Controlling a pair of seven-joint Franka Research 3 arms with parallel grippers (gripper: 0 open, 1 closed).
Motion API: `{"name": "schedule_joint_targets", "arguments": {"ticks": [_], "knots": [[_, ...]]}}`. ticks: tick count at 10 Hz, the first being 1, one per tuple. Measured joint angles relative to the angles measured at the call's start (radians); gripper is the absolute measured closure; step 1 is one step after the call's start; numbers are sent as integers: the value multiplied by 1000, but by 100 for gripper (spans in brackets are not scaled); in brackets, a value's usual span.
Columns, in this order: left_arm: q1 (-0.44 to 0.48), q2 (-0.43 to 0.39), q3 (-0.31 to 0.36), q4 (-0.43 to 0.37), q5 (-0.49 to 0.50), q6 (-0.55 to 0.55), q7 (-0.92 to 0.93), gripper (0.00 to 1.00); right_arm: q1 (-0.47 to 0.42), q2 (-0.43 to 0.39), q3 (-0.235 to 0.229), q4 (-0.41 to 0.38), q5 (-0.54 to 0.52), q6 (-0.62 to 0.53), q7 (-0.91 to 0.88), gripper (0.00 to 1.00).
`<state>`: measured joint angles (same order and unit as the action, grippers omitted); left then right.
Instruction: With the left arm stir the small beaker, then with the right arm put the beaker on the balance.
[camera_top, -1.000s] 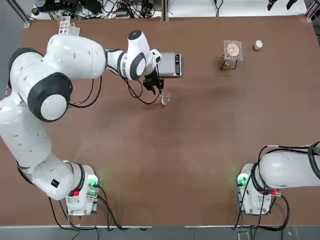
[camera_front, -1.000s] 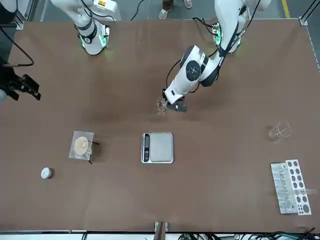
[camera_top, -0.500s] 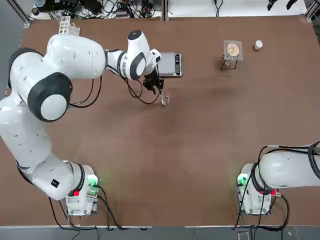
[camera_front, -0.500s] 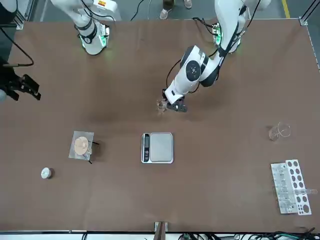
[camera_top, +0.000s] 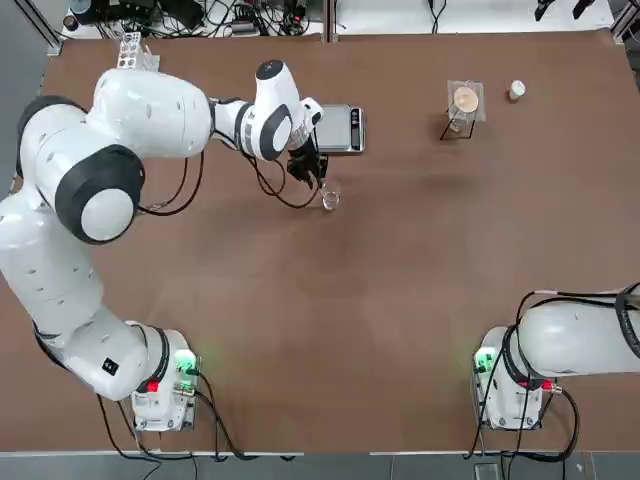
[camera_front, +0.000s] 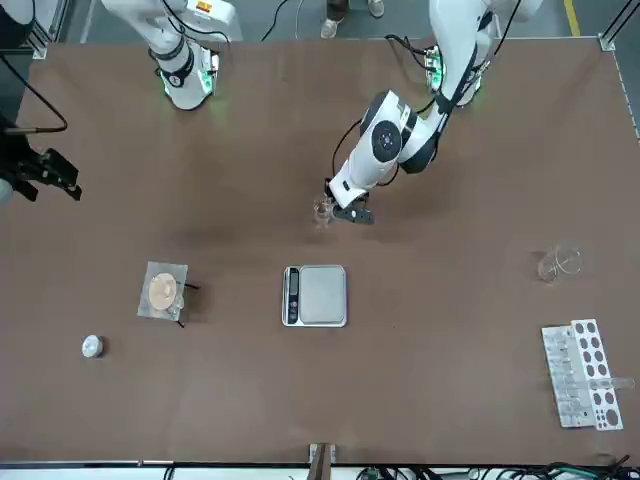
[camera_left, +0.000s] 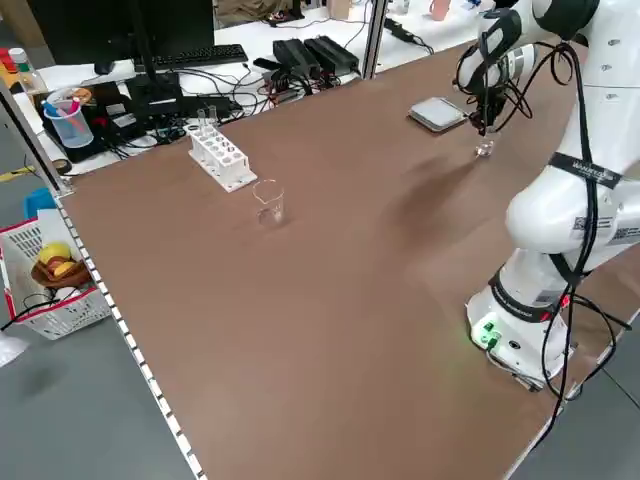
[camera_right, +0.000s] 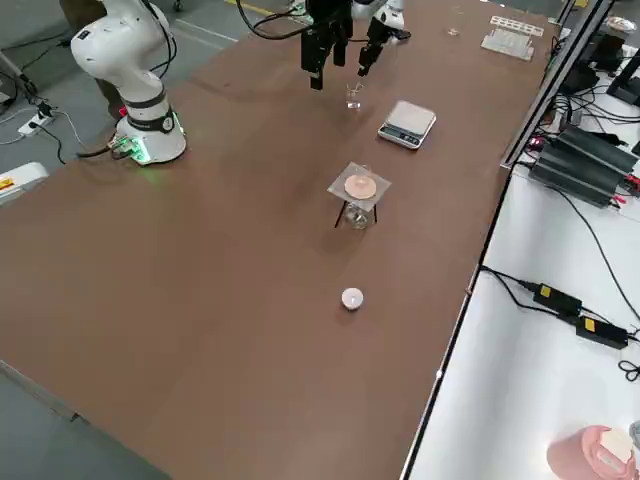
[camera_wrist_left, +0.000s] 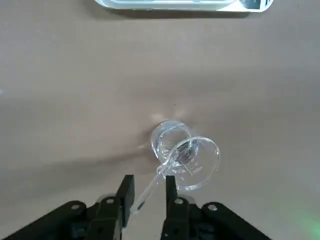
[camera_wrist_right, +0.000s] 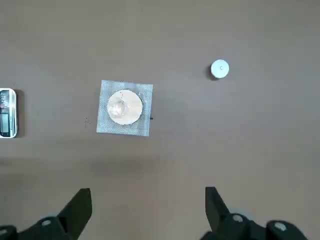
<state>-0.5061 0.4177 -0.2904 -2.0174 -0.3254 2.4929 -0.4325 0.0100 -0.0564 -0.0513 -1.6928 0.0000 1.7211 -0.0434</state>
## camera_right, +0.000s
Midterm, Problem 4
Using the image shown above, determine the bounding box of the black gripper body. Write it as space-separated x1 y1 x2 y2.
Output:
366 17 391 51
302 0 354 35

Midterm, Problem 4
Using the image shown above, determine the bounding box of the silver digital balance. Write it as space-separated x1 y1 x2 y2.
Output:
377 99 438 151

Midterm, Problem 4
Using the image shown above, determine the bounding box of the clear glass beaker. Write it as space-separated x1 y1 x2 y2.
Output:
344 162 379 199

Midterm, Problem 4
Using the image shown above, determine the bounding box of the white test tube rack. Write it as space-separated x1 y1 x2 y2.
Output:
480 14 545 63

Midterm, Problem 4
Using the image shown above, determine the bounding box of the glass alcohol lamp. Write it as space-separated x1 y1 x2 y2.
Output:
344 200 375 232

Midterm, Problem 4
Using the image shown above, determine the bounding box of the black tripod stand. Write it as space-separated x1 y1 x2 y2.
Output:
333 198 380 230

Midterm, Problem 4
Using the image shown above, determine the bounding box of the black finned power supply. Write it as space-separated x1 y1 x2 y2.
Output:
528 143 634 209
555 124 640 174

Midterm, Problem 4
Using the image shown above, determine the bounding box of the white round cap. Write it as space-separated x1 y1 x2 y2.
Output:
341 286 366 312

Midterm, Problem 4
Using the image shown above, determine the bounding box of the black monitor stand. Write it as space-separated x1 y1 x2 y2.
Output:
605 47 640 109

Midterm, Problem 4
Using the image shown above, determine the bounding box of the white power strip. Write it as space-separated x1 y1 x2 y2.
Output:
17 112 56 137

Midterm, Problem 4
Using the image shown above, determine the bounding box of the black power adapter yellow label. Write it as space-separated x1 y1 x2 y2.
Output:
574 314 630 351
532 282 585 316

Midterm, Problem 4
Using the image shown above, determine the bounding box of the white cabinet with yellow label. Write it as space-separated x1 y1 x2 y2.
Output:
0 160 50 209

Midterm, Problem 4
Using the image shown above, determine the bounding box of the pink round container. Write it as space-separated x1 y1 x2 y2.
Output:
546 424 637 480

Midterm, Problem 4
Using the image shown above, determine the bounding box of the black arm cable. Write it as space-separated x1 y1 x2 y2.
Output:
139 0 179 81

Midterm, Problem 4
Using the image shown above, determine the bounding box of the aluminium frame post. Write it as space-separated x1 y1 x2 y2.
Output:
499 0 620 170

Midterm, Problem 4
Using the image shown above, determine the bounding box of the black base cable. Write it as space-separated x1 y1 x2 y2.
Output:
76 141 132 162

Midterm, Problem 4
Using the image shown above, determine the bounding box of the black adapter cable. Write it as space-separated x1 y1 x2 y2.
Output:
479 266 561 317

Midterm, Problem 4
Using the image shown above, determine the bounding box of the long black cable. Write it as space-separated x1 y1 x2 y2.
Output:
514 159 640 324

